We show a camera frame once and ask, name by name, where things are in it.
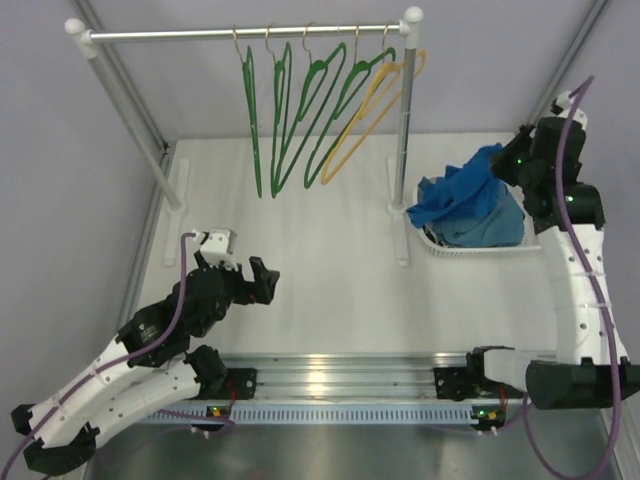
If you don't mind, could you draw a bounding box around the blue tank top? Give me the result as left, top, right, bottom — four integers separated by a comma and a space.
408, 143, 504, 228

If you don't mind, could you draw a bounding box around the green hanger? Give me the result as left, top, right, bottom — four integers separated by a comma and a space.
265, 27, 292, 199
277, 22, 346, 196
232, 26, 263, 198
303, 34, 397, 189

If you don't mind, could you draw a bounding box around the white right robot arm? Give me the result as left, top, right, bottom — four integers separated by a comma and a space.
466, 111, 639, 410

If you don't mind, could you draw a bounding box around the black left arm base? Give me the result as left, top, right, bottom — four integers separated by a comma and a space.
194, 368, 258, 401

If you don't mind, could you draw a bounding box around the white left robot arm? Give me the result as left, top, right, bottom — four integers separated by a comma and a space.
11, 253, 280, 477

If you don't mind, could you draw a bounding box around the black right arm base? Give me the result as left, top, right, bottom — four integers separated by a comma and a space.
433, 367, 479, 402

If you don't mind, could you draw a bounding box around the yellow hanger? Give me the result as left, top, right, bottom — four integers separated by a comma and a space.
320, 49, 428, 185

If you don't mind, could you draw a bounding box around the light blue garment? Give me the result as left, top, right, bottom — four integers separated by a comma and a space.
421, 183, 525, 248

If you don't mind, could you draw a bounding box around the white laundry basket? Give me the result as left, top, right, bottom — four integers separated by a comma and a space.
416, 186, 540, 259

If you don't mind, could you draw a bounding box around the silver clothes rack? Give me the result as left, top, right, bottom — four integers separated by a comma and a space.
64, 1, 424, 267

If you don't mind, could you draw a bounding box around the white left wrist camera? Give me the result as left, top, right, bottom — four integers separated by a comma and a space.
191, 228, 237, 268

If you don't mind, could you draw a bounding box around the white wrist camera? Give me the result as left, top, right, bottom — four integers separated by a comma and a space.
191, 228, 237, 268
550, 90, 588, 130

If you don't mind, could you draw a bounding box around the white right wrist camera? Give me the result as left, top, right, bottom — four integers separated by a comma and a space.
550, 90, 588, 130

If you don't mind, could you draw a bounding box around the perforated cable duct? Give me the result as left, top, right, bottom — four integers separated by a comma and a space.
134, 403, 506, 425

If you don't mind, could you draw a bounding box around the aluminium mounting rail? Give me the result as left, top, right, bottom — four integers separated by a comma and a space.
222, 352, 466, 403

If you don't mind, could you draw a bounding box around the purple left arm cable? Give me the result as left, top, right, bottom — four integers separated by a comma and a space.
0, 229, 236, 474

